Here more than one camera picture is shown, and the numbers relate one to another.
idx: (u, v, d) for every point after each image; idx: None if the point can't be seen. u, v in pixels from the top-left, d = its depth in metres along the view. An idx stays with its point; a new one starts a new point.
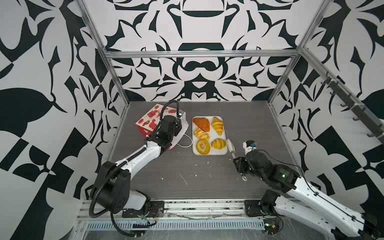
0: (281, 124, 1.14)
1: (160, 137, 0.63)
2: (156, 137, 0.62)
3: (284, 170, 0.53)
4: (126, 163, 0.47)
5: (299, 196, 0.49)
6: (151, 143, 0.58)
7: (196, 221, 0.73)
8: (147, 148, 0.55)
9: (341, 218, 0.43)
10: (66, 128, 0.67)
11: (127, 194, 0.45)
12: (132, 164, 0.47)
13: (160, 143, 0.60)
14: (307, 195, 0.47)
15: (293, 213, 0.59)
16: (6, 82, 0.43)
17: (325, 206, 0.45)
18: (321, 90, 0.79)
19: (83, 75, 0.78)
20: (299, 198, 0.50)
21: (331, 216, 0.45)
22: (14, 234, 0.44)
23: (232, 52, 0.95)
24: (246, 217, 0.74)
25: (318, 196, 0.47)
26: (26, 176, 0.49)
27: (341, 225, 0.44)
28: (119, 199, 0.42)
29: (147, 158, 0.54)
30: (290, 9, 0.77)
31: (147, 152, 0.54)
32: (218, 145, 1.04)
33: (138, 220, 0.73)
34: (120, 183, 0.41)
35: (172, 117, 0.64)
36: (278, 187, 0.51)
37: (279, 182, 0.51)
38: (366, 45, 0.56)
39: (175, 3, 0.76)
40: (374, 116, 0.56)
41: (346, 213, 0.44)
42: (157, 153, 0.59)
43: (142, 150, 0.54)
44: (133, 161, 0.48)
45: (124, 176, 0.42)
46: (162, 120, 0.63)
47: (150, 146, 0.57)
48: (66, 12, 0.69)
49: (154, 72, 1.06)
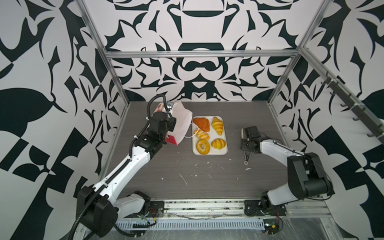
0: (281, 124, 1.14)
1: (149, 140, 0.55)
2: (144, 139, 0.55)
3: (262, 137, 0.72)
4: (105, 187, 0.41)
5: (263, 148, 0.66)
6: (137, 151, 0.51)
7: (196, 221, 0.73)
8: (132, 157, 0.49)
9: (283, 151, 0.55)
10: (66, 128, 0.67)
11: (117, 215, 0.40)
12: (113, 187, 0.42)
13: (149, 147, 0.52)
14: (267, 143, 0.64)
15: (277, 193, 0.61)
16: (6, 81, 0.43)
17: (276, 148, 0.59)
18: (321, 90, 0.79)
19: (83, 75, 0.78)
20: (267, 153, 0.64)
21: (281, 156, 0.56)
22: (14, 234, 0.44)
23: (232, 52, 0.95)
24: (245, 217, 0.74)
25: (275, 143, 0.62)
26: (26, 176, 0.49)
27: (286, 161, 0.53)
28: (107, 224, 0.41)
29: (134, 169, 0.48)
30: (290, 9, 0.77)
31: (133, 164, 0.48)
32: (218, 145, 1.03)
33: (138, 220, 0.73)
34: (100, 213, 0.37)
35: (161, 115, 0.55)
36: (254, 146, 0.70)
37: (256, 143, 0.69)
38: (366, 45, 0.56)
39: (175, 3, 0.76)
40: (374, 115, 0.56)
41: (289, 150, 0.55)
42: (146, 159, 0.52)
43: (127, 162, 0.47)
44: (114, 182, 0.43)
45: (103, 203, 0.38)
46: (151, 119, 0.53)
47: (136, 154, 0.50)
48: (66, 12, 0.69)
49: (154, 72, 1.06)
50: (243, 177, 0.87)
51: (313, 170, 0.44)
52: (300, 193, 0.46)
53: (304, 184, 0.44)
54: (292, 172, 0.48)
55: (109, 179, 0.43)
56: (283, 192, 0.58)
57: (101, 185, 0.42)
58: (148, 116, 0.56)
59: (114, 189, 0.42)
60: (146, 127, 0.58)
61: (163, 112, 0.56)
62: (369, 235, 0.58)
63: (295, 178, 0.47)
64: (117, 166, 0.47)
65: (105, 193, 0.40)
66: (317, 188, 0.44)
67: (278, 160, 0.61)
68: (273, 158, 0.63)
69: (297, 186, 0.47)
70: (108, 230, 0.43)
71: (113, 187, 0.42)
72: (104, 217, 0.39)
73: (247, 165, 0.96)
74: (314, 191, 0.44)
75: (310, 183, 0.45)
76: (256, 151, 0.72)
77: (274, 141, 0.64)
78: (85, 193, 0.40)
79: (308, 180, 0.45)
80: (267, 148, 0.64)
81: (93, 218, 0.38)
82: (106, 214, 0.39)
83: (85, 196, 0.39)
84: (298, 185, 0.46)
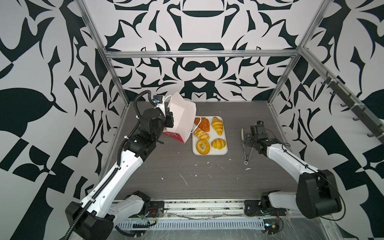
0: (281, 124, 1.14)
1: (140, 141, 0.49)
2: (135, 140, 0.50)
3: (269, 139, 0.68)
4: (92, 202, 0.39)
5: (272, 153, 0.60)
6: (126, 157, 0.46)
7: (196, 221, 0.73)
8: (121, 165, 0.45)
9: (294, 165, 0.50)
10: (67, 128, 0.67)
11: (111, 224, 0.43)
12: (101, 201, 0.39)
13: (140, 149, 0.48)
14: (276, 150, 0.58)
15: (280, 197, 0.60)
16: (6, 81, 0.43)
17: (286, 158, 0.54)
18: (321, 90, 0.79)
19: (83, 75, 0.78)
20: (275, 159, 0.60)
21: (291, 169, 0.52)
22: (14, 233, 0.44)
23: (232, 52, 0.95)
24: (245, 217, 0.74)
25: (285, 152, 0.56)
26: (26, 176, 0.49)
27: (297, 176, 0.49)
28: (101, 235, 0.40)
29: (125, 177, 0.45)
30: (290, 9, 0.77)
31: (122, 172, 0.44)
32: (218, 145, 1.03)
33: (138, 220, 0.73)
34: (89, 230, 0.35)
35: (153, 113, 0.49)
36: (260, 148, 0.66)
37: (262, 146, 0.64)
38: (366, 45, 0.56)
39: (175, 3, 0.76)
40: (374, 115, 0.56)
41: (301, 163, 0.50)
42: (138, 163, 0.47)
43: (115, 172, 0.43)
44: (101, 195, 0.40)
45: (91, 220, 0.36)
46: (141, 118, 0.47)
47: (125, 161, 0.45)
48: (65, 12, 0.68)
49: (154, 72, 1.06)
50: (243, 177, 0.87)
51: (324, 187, 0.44)
52: (309, 211, 0.43)
53: (315, 205, 0.41)
54: (303, 190, 0.44)
55: (97, 193, 0.40)
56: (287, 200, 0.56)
57: (87, 201, 0.39)
58: (138, 114, 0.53)
59: (103, 203, 0.39)
60: (138, 126, 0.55)
61: (155, 110, 0.50)
62: (369, 235, 0.58)
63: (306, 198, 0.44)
64: (105, 177, 0.43)
65: (92, 210, 0.38)
66: (328, 209, 0.42)
67: (285, 169, 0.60)
68: (281, 165, 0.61)
69: (307, 205, 0.44)
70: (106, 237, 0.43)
71: (101, 201, 0.39)
72: (94, 233, 0.37)
73: (247, 165, 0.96)
74: (325, 211, 0.42)
75: (322, 204, 0.42)
76: (262, 153, 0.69)
77: (284, 148, 0.58)
78: (72, 209, 0.38)
79: (320, 201, 0.42)
80: (276, 155, 0.59)
81: (84, 234, 0.36)
82: (96, 230, 0.38)
83: (72, 214, 0.37)
84: (308, 205, 0.43)
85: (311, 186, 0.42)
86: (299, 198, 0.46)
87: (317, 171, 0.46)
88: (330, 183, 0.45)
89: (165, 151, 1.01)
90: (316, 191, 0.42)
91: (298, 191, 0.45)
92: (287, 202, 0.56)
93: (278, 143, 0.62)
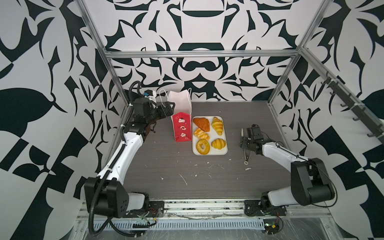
0: (281, 124, 1.14)
1: (137, 124, 0.56)
2: (132, 125, 0.56)
3: (265, 139, 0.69)
4: (110, 172, 0.42)
5: (268, 151, 0.63)
6: (129, 136, 0.52)
7: (196, 221, 0.73)
8: (127, 142, 0.50)
9: (286, 156, 0.54)
10: (67, 128, 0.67)
11: (127, 195, 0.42)
12: (118, 169, 0.43)
13: (140, 130, 0.54)
14: (270, 147, 0.62)
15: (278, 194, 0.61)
16: (6, 81, 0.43)
17: (279, 152, 0.57)
18: (321, 90, 0.79)
19: (83, 75, 0.78)
20: (272, 156, 0.62)
21: (284, 161, 0.54)
22: (14, 233, 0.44)
23: (233, 52, 0.95)
24: (245, 217, 0.74)
25: (278, 147, 0.60)
26: (26, 176, 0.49)
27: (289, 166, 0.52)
28: (122, 204, 0.43)
29: (131, 152, 0.49)
30: (290, 8, 0.77)
31: (129, 147, 0.49)
32: (218, 145, 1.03)
33: (138, 220, 0.73)
34: (113, 194, 0.39)
35: (144, 99, 0.57)
36: (256, 148, 0.69)
37: (258, 145, 0.68)
38: (366, 45, 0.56)
39: (175, 3, 0.76)
40: (374, 115, 0.56)
41: (292, 153, 0.54)
42: (140, 142, 0.54)
43: (122, 147, 0.48)
44: (117, 165, 0.44)
45: (114, 184, 0.40)
46: (134, 104, 0.56)
47: (129, 139, 0.51)
48: (65, 12, 0.69)
49: (154, 72, 1.06)
50: (243, 177, 0.87)
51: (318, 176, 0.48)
52: (303, 199, 0.45)
53: (307, 190, 0.43)
54: (295, 178, 0.47)
55: (112, 164, 0.44)
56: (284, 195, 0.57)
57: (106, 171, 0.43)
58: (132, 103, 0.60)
59: (120, 171, 0.43)
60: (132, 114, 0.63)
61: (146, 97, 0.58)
62: (369, 235, 0.58)
63: (299, 185, 0.46)
64: (115, 153, 0.47)
65: (112, 177, 0.41)
66: (321, 195, 0.43)
67: (281, 163, 0.57)
68: (277, 161, 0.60)
69: (301, 194, 0.45)
70: (124, 211, 0.44)
71: (118, 169, 0.43)
72: (118, 198, 0.40)
73: (247, 165, 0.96)
74: (318, 197, 0.43)
75: (314, 189, 0.44)
76: (258, 153, 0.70)
77: (277, 145, 0.62)
78: (92, 181, 0.40)
79: (312, 187, 0.44)
80: (270, 152, 0.62)
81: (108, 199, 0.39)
82: (119, 196, 0.41)
83: (93, 185, 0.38)
84: (301, 191, 0.45)
85: (301, 171, 0.45)
86: (294, 189, 0.48)
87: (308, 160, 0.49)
88: (320, 169, 0.45)
89: (164, 152, 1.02)
90: (307, 177, 0.44)
91: (292, 182, 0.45)
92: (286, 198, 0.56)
93: (273, 142, 0.65)
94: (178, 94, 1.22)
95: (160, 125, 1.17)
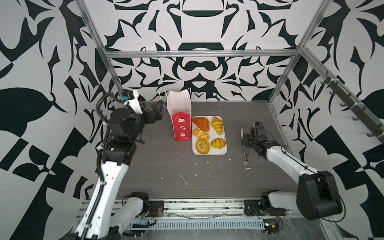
0: (281, 124, 1.14)
1: (119, 146, 0.45)
2: (111, 148, 0.45)
3: (269, 142, 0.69)
4: (89, 228, 0.36)
5: (273, 156, 0.60)
6: (107, 169, 0.42)
7: (196, 221, 0.73)
8: (106, 180, 0.41)
9: (294, 166, 0.51)
10: (67, 128, 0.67)
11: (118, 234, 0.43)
12: (98, 224, 0.37)
13: (124, 157, 0.44)
14: (276, 152, 0.59)
15: (279, 198, 0.61)
16: (6, 81, 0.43)
17: (286, 160, 0.54)
18: (321, 90, 0.79)
19: (83, 75, 0.78)
20: (277, 162, 0.59)
21: (291, 171, 0.52)
22: (14, 233, 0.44)
23: (233, 52, 0.95)
24: (245, 217, 0.74)
25: (285, 154, 0.57)
26: (26, 176, 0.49)
27: (296, 177, 0.49)
28: None
29: (115, 190, 0.42)
30: (290, 9, 0.77)
31: (110, 188, 0.40)
32: (218, 145, 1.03)
33: (138, 220, 0.73)
34: None
35: (124, 112, 0.44)
36: (260, 151, 0.66)
37: (262, 148, 0.65)
38: (366, 45, 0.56)
39: (175, 3, 0.76)
40: (375, 116, 0.56)
41: (300, 164, 0.50)
42: (123, 171, 0.44)
43: (101, 190, 0.40)
44: (97, 217, 0.37)
45: None
46: (110, 123, 0.42)
47: (109, 174, 0.42)
48: (65, 12, 0.69)
49: (154, 72, 1.06)
50: (243, 177, 0.87)
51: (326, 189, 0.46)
52: (310, 214, 0.43)
53: (315, 206, 0.41)
54: (303, 192, 0.44)
55: (91, 216, 0.37)
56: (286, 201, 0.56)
57: (83, 228, 0.36)
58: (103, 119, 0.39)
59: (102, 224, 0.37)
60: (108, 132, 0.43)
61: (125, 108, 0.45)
62: (369, 235, 0.58)
63: (306, 199, 0.44)
64: (92, 198, 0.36)
65: (92, 235, 0.36)
66: (328, 210, 0.42)
67: (286, 171, 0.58)
68: (282, 168, 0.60)
69: (309, 208, 0.43)
70: None
71: (98, 223, 0.37)
72: None
73: (247, 165, 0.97)
74: (325, 212, 0.41)
75: (322, 204, 0.42)
76: (262, 155, 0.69)
77: (284, 151, 0.59)
78: None
79: (320, 202, 0.42)
80: (276, 157, 0.59)
81: None
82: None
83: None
84: (309, 206, 0.43)
85: (311, 187, 0.42)
86: (300, 201, 0.46)
87: (318, 173, 0.46)
88: (330, 184, 0.45)
89: (164, 152, 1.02)
90: (316, 192, 0.42)
91: (299, 194, 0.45)
92: (287, 203, 0.56)
93: (278, 146, 0.62)
94: (178, 94, 1.22)
95: (160, 125, 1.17)
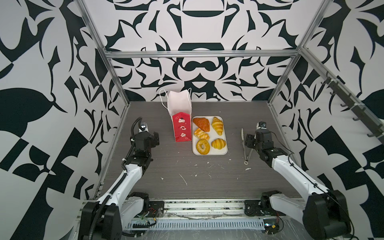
0: (281, 124, 1.14)
1: (139, 157, 0.61)
2: (134, 157, 0.61)
3: (275, 149, 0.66)
4: (110, 197, 0.44)
5: (279, 167, 0.57)
6: (131, 167, 0.56)
7: (196, 221, 0.73)
8: (128, 172, 0.53)
9: (302, 182, 0.48)
10: (67, 128, 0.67)
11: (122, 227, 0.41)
12: (117, 196, 0.45)
13: (141, 163, 0.58)
14: (282, 164, 0.56)
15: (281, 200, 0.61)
16: (6, 81, 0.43)
17: (293, 174, 0.51)
18: (321, 90, 0.79)
19: (83, 75, 0.78)
20: (283, 173, 0.56)
21: (298, 186, 0.49)
22: (14, 234, 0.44)
23: (233, 52, 0.95)
24: (245, 217, 0.74)
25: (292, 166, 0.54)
26: (26, 176, 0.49)
27: (303, 194, 0.47)
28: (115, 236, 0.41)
29: (130, 183, 0.51)
30: (290, 9, 0.77)
31: (129, 177, 0.52)
32: (218, 145, 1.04)
33: (138, 220, 0.73)
34: (110, 220, 0.39)
35: (145, 134, 0.63)
36: (265, 159, 0.63)
37: (267, 156, 0.62)
38: (366, 45, 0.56)
39: (175, 3, 0.76)
40: (375, 116, 0.56)
41: (309, 181, 0.48)
42: (140, 174, 0.57)
43: (123, 176, 0.52)
44: (117, 192, 0.46)
45: (112, 210, 0.40)
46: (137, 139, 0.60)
47: (131, 169, 0.55)
48: (65, 12, 0.68)
49: (155, 72, 1.06)
50: (243, 177, 0.87)
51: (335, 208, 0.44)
52: (317, 234, 0.42)
53: (324, 227, 0.40)
54: (312, 211, 0.42)
55: (113, 191, 0.46)
56: (288, 206, 0.56)
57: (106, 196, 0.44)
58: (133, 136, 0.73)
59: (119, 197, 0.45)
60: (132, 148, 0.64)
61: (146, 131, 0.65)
62: (369, 235, 0.58)
63: (315, 219, 0.42)
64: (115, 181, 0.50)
65: (111, 203, 0.43)
66: (337, 232, 0.40)
67: (293, 185, 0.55)
68: (288, 181, 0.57)
69: (316, 227, 0.42)
70: None
71: (117, 196, 0.45)
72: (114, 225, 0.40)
73: (247, 165, 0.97)
74: (333, 234, 0.40)
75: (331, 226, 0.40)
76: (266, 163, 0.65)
77: (291, 163, 0.55)
78: (90, 206, 0.41)
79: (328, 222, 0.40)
80: (282, 169, 0.56)
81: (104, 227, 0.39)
82: (115, 219, 0.40)
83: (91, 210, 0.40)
84: (317, 226, 0.41)
85: (321, 207, 0.40)
86: (307, 218, 0.44)
87: (327, 192, 0.44)
88: (340, 205, 0.42)
89: (164, 151, 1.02)
90: (325, 213, 0.40)
91: (306, 210, 0.50)
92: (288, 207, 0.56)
93: (285, 155, 0.59)
94: (178, 95, 1.22)
95: (160, 125, 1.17)
